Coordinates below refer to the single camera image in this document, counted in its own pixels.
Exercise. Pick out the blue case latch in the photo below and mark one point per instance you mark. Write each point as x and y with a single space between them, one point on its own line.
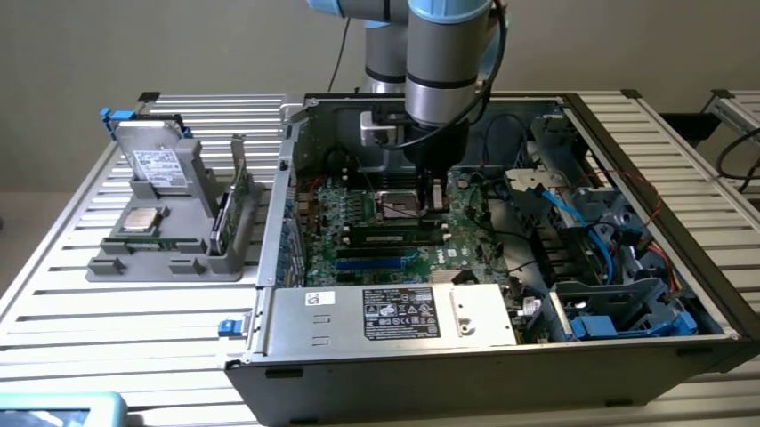
230 328

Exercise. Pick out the grey parts rack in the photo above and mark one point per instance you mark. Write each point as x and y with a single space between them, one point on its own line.
195 267

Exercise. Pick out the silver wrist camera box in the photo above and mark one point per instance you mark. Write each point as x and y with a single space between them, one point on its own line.
375 126

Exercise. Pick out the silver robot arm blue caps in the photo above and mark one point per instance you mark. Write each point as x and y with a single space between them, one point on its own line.
439 53

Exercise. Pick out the silver CPU chip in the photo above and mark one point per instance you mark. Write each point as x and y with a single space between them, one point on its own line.
144 219

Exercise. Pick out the grey plastic disk holder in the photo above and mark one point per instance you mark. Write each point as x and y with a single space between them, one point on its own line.
527 184

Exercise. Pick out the green motherboard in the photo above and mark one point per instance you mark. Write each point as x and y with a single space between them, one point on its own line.
469 249

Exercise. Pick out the silver hard disk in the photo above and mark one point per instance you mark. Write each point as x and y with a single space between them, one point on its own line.
151 151

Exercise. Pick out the blue expansion slot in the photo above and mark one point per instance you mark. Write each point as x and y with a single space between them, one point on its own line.
374 264

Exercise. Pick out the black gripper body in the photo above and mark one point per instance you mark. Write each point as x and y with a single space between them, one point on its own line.
435 147

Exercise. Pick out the green RAM stick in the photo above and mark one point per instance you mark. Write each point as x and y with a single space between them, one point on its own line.
391 236
148 243

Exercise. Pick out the silver power supply unit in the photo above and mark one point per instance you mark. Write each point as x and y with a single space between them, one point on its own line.
386 320

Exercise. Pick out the CPU socket metal frame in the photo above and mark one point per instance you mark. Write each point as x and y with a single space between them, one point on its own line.
394 205

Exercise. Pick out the blue drive caddy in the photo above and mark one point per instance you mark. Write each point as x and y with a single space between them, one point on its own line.
593 327

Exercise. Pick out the open black PC case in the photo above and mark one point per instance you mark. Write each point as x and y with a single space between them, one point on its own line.
451 382

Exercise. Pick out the green RAM module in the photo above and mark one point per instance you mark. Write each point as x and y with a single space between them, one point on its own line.
234 195

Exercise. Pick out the blue disk carrier bracket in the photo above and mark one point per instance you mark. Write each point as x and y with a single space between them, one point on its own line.
105 122

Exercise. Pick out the grey disk bay cage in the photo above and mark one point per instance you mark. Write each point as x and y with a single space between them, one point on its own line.
612 293

